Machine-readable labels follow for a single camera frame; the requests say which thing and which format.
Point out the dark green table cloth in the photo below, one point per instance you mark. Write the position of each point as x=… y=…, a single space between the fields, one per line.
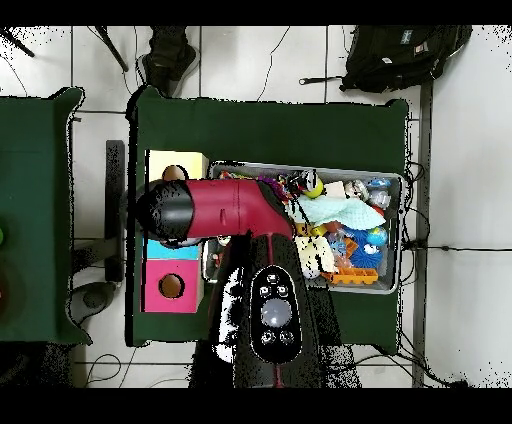
x=32 y=200
x=280 y=132

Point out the person's foot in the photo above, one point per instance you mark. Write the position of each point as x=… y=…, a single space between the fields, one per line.
x=170 y=56

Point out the orange striped tiger plush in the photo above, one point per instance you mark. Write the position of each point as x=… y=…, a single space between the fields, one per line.
x=216 y=259

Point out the crushed black can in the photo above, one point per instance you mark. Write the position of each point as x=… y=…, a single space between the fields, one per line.
x=308 y=178

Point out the mint green cloth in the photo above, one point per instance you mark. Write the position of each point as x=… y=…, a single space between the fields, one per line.
x=348 y=212

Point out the cream cloth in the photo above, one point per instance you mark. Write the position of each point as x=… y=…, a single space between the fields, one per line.
x=326 y=256

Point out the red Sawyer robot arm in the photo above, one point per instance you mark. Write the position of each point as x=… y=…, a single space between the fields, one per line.
x=224 y=208

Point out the wooden box with three holes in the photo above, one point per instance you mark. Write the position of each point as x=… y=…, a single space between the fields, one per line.
x=172 y=300

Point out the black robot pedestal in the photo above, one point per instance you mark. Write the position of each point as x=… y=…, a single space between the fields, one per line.
x=208 y=372

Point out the black backpack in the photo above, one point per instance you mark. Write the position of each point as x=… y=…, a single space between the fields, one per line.
x=400 y=60

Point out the orange plastic tray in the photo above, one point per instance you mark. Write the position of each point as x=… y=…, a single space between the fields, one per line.
x=354 y=276

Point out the clear plastic bottle blue label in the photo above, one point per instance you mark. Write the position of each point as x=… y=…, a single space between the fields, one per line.
x=336 y=244

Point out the black standing panel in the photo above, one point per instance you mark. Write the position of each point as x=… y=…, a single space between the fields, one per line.
x=114 y=168

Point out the black tripod leg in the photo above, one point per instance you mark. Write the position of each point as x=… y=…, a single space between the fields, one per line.
x=18 y=44
x=114 y=52

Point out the clear mesh bin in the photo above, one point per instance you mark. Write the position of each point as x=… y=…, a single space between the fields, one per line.
x=384 y=286

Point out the grey stand foot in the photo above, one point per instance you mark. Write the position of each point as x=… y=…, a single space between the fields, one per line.
x=94 y=298

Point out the blue fuzzy toy with eyes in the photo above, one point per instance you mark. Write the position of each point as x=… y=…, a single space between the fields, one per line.
x=366 y=258

